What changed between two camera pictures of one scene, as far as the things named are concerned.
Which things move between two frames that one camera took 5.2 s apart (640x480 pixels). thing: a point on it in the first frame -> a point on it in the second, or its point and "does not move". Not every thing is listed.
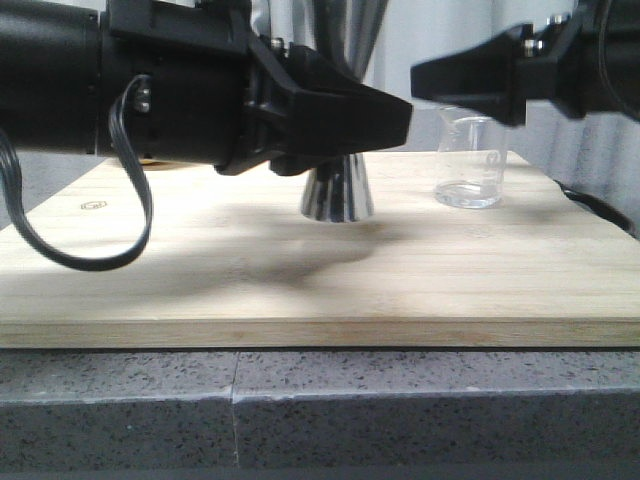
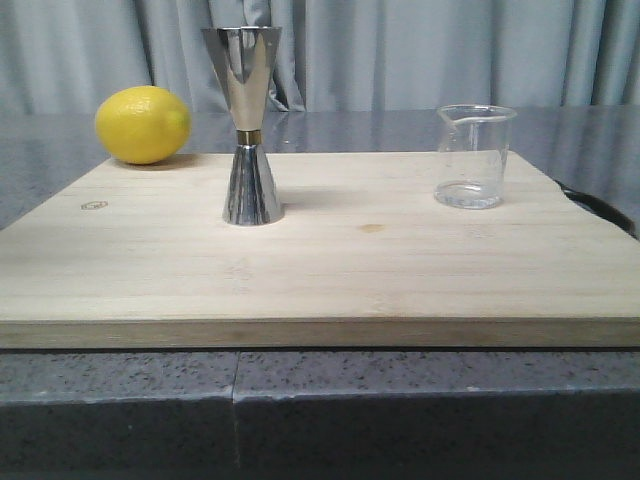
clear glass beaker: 470,162 does not move
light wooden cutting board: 232,262 does not move
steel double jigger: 346,31 -> 244,56
